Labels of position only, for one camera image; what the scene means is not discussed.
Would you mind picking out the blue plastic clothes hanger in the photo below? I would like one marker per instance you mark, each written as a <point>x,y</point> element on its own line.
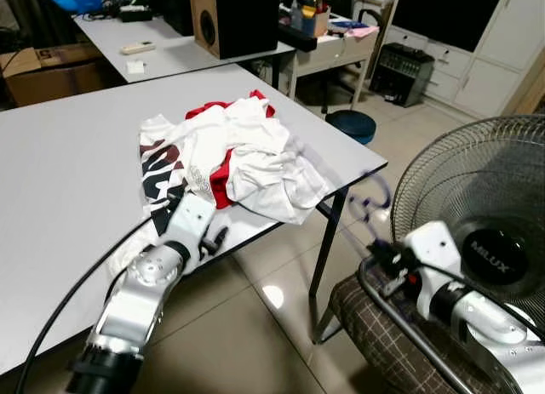
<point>385,190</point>

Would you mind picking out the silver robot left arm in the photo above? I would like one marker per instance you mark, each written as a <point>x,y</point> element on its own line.
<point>136,309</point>

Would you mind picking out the red shirt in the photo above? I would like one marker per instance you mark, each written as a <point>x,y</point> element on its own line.
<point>220,185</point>

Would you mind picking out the black metal table leg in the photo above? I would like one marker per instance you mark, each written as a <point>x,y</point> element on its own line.
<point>329,262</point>

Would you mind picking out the plain white shirt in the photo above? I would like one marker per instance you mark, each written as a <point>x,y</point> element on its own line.
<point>264,173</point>

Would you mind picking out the black MILUX floor fan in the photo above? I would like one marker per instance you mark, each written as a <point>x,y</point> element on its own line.
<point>494,266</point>

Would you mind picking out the blue round stool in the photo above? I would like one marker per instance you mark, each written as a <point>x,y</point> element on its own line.
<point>351,126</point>

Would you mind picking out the small white card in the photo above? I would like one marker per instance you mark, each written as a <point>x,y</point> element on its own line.
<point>135,67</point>

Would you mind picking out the black audio mixer box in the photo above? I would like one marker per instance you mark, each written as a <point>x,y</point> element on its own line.
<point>400,75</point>

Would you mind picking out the white cabinet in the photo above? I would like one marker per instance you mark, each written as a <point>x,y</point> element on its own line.
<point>485,88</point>

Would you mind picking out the white remote control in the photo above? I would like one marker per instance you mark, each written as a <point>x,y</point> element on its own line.
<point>138,48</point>

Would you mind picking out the black soundbar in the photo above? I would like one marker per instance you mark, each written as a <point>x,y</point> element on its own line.
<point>298,38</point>

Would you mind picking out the small white desk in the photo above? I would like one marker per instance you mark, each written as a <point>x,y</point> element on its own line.
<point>336,54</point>

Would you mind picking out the black wooden loudspeaker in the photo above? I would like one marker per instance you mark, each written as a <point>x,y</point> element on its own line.
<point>247,19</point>

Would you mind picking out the brown cardboard box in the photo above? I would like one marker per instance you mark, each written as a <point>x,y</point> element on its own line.
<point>51,83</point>

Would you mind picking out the pink cloth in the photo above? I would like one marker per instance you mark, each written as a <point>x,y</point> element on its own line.
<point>362,31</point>

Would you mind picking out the small black device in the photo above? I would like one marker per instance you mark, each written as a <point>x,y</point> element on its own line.
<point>136,13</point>

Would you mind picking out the tan pen holder with pens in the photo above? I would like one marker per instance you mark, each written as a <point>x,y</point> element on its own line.
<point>321,24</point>

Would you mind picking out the black television screen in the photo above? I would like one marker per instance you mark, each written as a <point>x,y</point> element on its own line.
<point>451,15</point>

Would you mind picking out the blue container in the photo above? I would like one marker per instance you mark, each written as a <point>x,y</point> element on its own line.
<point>72,1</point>

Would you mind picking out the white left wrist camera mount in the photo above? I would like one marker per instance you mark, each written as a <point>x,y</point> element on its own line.
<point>189,219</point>

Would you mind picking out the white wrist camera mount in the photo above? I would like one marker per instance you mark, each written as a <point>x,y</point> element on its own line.
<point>189,219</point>
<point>434,254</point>

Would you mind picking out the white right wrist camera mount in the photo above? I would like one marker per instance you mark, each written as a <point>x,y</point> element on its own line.
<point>434,254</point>

